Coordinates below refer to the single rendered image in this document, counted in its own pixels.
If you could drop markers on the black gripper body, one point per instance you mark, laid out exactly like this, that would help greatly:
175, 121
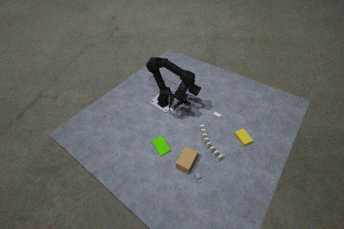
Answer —
174, 96

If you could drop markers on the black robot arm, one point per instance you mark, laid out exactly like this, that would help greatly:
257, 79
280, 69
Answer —
187, 77

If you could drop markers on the green rectangular block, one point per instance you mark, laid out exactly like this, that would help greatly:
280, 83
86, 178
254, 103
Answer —
161, 145

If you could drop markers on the yellow block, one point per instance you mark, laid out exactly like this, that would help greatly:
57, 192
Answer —
243, 137

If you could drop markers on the brown rectangular block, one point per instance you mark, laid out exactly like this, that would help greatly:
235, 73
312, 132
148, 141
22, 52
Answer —
186, 160

